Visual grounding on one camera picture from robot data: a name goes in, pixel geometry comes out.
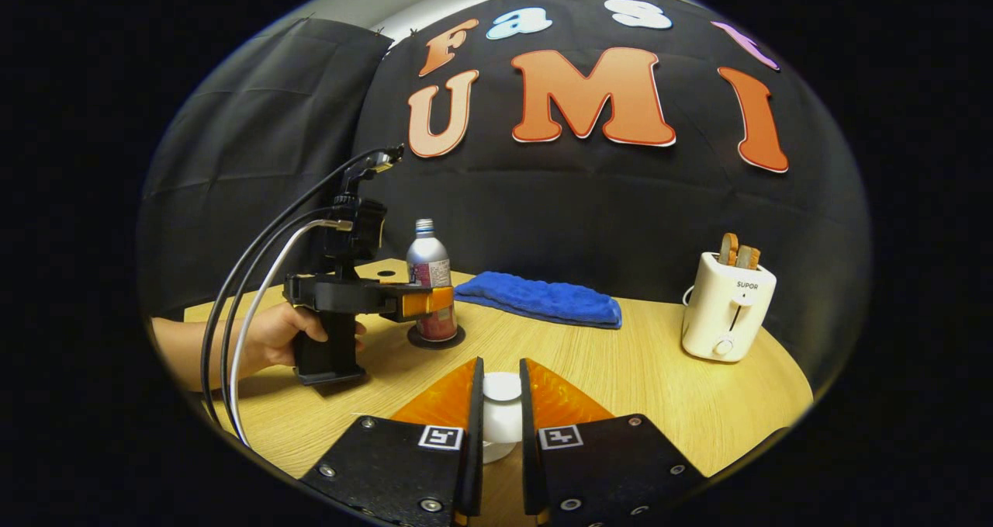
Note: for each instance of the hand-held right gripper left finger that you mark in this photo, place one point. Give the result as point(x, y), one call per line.
point(475, 434)

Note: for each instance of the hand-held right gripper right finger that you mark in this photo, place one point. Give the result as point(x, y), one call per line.
point(529, 449)

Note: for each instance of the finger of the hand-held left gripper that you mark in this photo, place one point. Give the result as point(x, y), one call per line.
point(427, 302)

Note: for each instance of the white teacup lid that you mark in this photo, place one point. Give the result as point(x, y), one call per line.
point(503, 414)

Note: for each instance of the silver water bottle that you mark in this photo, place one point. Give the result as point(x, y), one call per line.
point(430, 259)

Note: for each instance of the dark round coaster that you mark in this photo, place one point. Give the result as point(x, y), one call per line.
point(458, 339)

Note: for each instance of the blue towel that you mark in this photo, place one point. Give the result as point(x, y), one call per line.
point(543, 298)

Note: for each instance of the black backdrop cloth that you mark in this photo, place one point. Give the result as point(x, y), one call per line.
point(543, 201)

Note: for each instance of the white toaster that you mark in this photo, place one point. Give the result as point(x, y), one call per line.
point(725, 310)

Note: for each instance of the toasted bread slice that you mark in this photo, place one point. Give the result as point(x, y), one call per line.
point(749, 258)
point(728, 249)

